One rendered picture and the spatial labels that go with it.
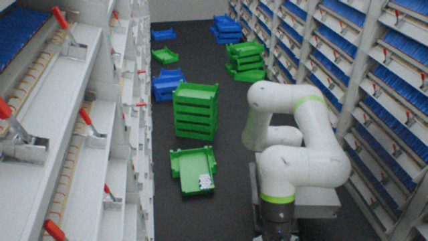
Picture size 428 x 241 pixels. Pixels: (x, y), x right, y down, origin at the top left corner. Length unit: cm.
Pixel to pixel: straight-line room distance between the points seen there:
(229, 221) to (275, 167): 117
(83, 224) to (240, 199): 158
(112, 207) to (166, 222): 115
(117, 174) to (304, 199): 98
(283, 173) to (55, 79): 55
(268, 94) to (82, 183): 77
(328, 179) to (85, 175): 56
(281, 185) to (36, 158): 61
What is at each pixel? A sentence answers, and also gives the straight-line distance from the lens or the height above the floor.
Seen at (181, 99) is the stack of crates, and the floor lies 35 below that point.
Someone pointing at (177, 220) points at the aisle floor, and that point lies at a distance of 195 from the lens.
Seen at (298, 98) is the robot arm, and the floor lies 96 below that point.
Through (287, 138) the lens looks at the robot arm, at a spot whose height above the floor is 62.
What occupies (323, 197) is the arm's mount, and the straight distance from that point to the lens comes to 164.
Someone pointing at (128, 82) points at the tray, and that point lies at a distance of 135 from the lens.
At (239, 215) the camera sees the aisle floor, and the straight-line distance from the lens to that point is 197.
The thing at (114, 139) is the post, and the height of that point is 100.
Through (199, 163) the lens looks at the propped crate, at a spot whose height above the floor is 8.
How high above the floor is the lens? 153
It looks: 35 degrees down
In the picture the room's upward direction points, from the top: straight up
